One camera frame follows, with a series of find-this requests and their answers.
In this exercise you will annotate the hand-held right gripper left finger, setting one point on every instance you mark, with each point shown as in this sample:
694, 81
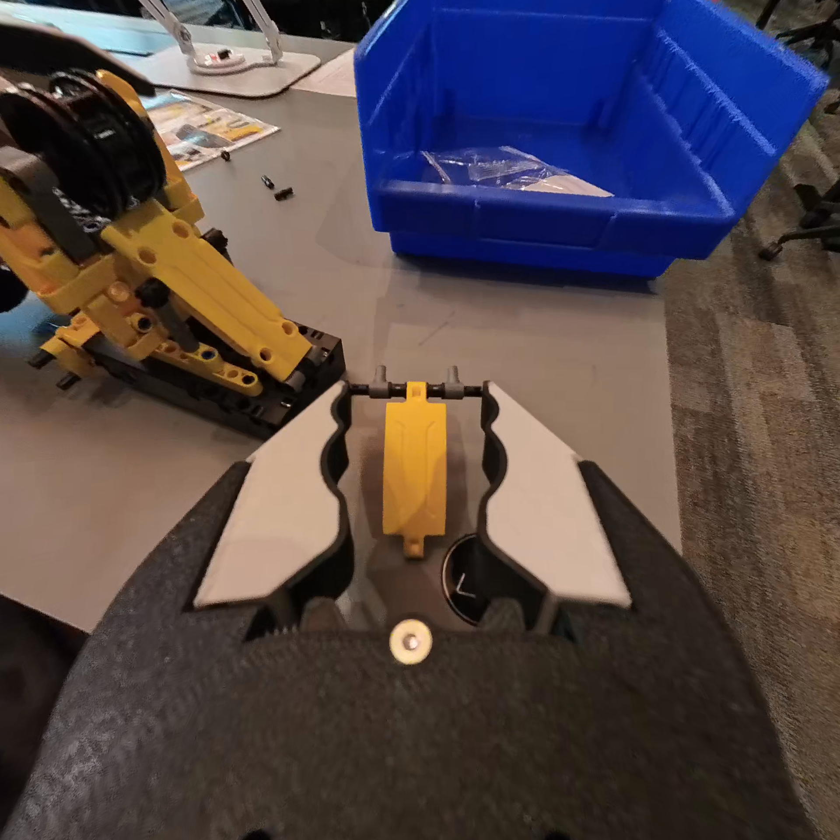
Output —
275, 518

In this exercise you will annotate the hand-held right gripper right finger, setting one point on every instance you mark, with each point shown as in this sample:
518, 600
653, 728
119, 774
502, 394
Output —
551, 518

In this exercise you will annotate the yellow panel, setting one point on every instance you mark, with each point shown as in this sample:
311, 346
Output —
413, 472

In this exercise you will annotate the yellow toy vehicle model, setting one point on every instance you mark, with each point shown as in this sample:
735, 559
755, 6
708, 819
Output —
197, 282

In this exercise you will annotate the round black table grommet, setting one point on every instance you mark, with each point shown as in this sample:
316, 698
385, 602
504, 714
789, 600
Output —
466, 584

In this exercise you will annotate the blue plastic storage bin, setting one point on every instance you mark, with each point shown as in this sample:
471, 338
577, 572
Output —
525, 223

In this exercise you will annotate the empty clear plastic bags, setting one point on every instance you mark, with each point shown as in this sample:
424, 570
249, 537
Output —
525, 174

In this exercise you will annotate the yellow sticker sheet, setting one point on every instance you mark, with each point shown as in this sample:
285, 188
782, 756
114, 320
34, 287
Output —
197, 131

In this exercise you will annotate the black office chair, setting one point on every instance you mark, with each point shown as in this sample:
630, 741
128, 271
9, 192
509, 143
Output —
814, 216

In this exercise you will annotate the printed paper sheet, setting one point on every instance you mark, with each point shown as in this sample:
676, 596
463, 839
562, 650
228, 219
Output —
331, 75

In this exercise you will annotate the white book stand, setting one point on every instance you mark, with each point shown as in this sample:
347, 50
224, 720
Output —
262, 72

